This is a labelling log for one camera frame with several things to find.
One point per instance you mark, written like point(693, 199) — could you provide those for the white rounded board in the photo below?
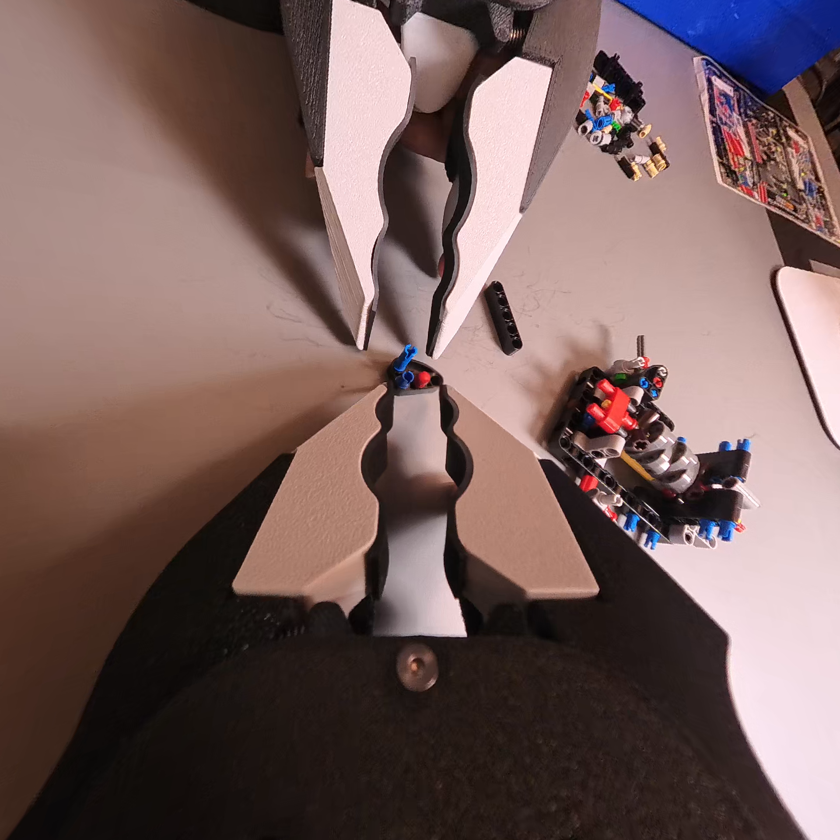
point(817, 341)

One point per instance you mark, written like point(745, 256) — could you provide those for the person's left hand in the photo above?
point(430, 134)

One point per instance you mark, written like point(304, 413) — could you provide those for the large lego vehicle model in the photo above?
point(649, 459)

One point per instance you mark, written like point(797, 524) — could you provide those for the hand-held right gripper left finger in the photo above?
point(315, 518)

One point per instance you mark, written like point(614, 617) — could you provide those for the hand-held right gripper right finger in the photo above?
point(518, 525)

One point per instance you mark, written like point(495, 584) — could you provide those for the small black lego sub-assembly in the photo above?
point(423, 379)

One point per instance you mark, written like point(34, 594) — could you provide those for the lego instruction booklet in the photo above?
point(761, 151)

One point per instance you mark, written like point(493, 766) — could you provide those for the blue bin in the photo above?
point(722, 33)

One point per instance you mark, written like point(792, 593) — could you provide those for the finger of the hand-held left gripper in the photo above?
point(499, 164)
point(358, 131)

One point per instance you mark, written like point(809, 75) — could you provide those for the pile of loose lego pieces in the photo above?
point(617, 118)

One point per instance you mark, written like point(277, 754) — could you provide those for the long black lego beam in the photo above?
point(505, 318)

